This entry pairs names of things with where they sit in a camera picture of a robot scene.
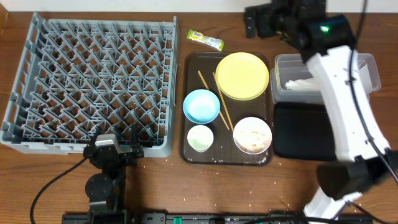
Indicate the white napkin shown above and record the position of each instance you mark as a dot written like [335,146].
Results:
[309,84]

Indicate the white bowl with food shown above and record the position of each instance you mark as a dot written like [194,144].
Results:
[252,135]

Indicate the dark brown serving tray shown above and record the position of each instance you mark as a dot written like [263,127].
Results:
[223,150]

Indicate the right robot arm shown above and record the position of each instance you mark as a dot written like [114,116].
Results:
[327,45]

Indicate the green snack wrapper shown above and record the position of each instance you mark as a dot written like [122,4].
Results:
[217,44]

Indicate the yellow round plate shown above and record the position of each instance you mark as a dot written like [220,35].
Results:
[242,76]

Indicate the black waste tray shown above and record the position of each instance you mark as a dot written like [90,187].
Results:
[303,131]

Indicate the clear plastic waste bin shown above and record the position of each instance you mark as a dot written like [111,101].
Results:
[289,68]

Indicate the wooden chopstick right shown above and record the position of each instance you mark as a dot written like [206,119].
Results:
[224,104]

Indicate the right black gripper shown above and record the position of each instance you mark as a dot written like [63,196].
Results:
[262,14]

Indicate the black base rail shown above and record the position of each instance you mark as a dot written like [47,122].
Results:
[161,218]

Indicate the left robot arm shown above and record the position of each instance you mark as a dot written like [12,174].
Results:
[106,189]

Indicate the grey plastic dishwasher rack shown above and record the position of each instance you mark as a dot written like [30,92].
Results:
[77,77]

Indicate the wooden chopstick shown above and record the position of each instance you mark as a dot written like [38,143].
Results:
[224,104]
[206,86]

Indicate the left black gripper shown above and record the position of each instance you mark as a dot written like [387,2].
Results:
[130,152]

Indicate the small white cup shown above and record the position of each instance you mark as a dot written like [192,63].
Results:
[200,138]

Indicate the light blue bowl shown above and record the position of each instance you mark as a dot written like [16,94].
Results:
[201,106]

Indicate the wooden chopstick left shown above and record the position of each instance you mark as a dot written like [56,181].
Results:
[206,86]

